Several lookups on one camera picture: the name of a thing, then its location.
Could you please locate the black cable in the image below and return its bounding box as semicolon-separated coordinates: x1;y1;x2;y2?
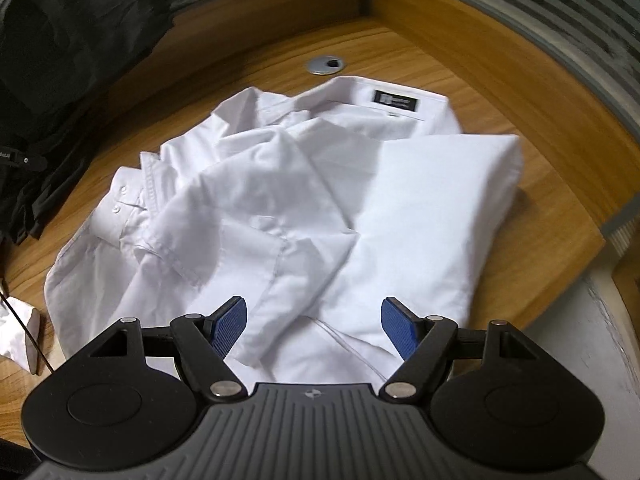
0;291;55;374

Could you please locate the crumpled white cloth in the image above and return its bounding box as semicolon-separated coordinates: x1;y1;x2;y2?
0;296;43;376

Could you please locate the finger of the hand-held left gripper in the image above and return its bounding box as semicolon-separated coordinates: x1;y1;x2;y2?
0;147;49;171

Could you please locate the frosted striped glass partition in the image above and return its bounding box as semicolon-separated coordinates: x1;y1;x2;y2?
369;0;640;261

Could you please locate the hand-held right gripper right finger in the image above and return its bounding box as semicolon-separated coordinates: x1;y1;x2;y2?
378;296;543;401

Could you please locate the silver desk cable grommet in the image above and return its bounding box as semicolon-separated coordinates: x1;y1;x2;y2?
307;54;346;75

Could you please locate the white dress shirt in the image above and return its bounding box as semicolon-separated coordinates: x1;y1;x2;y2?
44;75;524;387

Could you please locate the wooden desk partition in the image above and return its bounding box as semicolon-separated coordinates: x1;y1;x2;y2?
167;0;622;243

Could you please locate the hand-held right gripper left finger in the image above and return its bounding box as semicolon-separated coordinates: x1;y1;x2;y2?
89;295;250;402

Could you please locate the black clothing pile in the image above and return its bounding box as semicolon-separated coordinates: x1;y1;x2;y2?
0;0;202;247

